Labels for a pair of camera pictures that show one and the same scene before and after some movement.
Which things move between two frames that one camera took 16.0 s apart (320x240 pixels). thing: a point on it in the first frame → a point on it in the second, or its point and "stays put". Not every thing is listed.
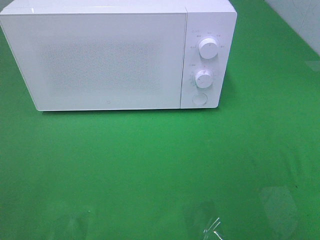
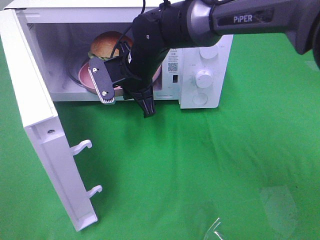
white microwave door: x=100 y=61 → x=43 y=126
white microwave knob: x=203 y=79 stays put
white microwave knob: x=208 y=48 stays put
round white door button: x=199 y=99 stays put
